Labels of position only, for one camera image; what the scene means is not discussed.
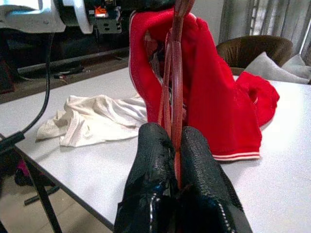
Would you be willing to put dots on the red plastic hanger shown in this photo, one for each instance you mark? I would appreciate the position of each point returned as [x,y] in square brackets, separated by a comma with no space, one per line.
[177,97]

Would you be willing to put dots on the grey cushion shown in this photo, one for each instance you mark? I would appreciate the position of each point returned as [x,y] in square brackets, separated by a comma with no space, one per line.
[267,68]

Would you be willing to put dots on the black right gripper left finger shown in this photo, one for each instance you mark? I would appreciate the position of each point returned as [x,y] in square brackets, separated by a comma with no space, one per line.
[150,165]

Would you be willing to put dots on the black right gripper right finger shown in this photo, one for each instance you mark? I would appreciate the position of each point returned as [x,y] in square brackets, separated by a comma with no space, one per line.
[201,184]

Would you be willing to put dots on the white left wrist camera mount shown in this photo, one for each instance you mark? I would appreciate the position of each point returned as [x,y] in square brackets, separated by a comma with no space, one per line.
[85,24]

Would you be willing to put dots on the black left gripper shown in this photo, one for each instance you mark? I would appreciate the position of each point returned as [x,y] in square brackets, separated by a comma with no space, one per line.
[109,25]

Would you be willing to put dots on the red white-striped garment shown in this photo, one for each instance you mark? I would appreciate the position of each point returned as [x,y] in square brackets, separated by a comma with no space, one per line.
[266,102]
[218,116]

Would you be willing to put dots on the brown armchair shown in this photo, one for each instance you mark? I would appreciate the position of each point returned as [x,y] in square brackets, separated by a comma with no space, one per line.
[243,48]

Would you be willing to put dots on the white crumpled garment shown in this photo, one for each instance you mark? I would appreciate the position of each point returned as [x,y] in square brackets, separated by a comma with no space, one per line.
[92,116]

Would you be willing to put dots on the white sheer curtain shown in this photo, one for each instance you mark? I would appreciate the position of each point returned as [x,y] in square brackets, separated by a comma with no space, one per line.
[267,19]

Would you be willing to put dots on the black table leg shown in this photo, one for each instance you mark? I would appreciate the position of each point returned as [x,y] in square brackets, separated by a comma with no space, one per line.
[45,199]

